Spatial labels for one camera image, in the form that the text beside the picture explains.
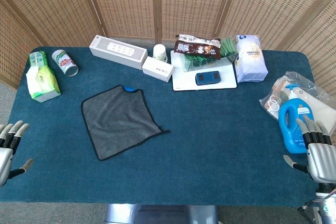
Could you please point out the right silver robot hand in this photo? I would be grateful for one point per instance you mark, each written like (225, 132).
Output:
(323, 161)

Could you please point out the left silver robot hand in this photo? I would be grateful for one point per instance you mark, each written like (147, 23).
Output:
(5, 155)

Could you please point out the grey cloth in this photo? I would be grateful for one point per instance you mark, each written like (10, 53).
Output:
(118, 121)

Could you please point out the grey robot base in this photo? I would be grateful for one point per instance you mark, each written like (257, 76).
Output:
(162, 214)

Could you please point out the blue detergent pump bottle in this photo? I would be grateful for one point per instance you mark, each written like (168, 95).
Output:
(291, 127)

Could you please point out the clear plastic bag with items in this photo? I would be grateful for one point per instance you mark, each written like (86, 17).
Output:
(312, 93)

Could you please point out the green tissue pack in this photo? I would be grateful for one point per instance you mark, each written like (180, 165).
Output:
(43, 81)

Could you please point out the tin can with red label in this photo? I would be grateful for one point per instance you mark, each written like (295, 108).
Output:
(65, 62)

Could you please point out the blue carpet table cover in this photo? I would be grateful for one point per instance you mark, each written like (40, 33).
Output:
(210, 142)

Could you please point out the white paper bag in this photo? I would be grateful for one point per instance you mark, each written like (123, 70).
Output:
(249, 58)

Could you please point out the blue whiteboard eraser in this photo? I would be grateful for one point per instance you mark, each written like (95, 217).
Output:
(208, 78)

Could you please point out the long white power strip box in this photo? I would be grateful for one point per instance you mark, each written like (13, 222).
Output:
(118, 51)

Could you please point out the clear box of green sachets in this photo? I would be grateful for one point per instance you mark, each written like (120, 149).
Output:
(199, 62)

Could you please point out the white board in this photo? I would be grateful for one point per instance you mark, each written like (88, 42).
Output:
(183, 81)

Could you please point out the brown snack bag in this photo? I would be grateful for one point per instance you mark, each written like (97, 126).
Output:
(197, 47)

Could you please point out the small white cardboard box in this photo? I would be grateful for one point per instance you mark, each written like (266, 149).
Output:
(157, 68)

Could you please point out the white cup with green print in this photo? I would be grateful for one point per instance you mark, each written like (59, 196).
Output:
(160, 52)

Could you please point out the woven bamboo folding screen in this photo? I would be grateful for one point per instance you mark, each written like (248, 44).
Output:
(126, 3)

